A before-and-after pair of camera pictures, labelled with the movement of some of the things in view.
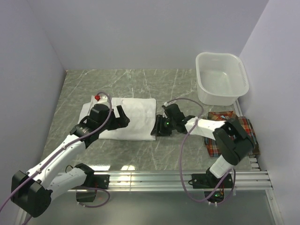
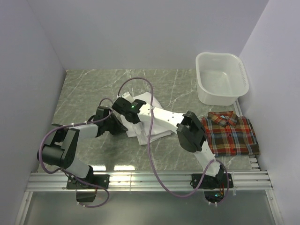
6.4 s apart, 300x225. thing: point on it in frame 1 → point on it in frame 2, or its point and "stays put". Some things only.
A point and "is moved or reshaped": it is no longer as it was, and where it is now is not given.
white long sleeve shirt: [141, 113] is moved or reshaped
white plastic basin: [221, 78] stays put
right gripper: [161, 131] → [136, 122]
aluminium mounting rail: [246, 181] stays put
